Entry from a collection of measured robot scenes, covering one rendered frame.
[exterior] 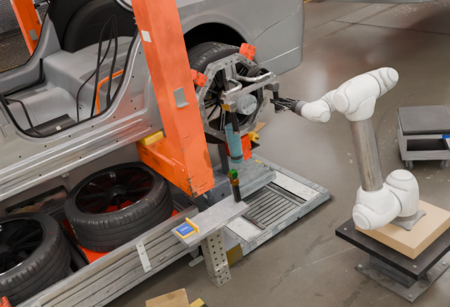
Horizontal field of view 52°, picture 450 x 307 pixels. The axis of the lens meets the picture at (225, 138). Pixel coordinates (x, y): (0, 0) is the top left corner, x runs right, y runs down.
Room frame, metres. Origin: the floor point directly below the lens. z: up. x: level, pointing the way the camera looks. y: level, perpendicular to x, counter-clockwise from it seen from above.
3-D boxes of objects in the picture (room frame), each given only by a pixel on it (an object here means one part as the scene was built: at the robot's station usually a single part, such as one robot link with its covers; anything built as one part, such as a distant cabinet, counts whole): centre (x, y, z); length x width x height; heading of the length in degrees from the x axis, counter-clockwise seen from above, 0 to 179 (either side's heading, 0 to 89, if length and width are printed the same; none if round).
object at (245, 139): (2.77, -0.07, 0.48); 0.16 x 0.12 x 0.17; 32
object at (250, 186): (2.89, -0.01, 0.13); 0.50 x 0.36 x 0.10; 122
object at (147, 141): (2.73, 0.48, 0.71); 0.14 x 0.14 x 0.05; 32
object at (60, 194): (3.21, 1.61, 0.02); 0.52 x 0.42 x 0.04; 116
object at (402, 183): (1.88, -0.83, 0.53); 0.18 x 0.16 x 0.22; 119
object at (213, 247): (2.06, 0.19, 0.21); 0.10 x 0.10 x 0.42; 32
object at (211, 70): (2.74, -0.10, 0.85); 0.54 x 0.07 x 0.54; 122
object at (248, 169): (2.89, -0.01, 0.32); 0.40 x 0.30 x 0.28; 122
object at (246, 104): (2.68, -0.13, 0.85); 0.21 x 0.14 x 0.14; 32
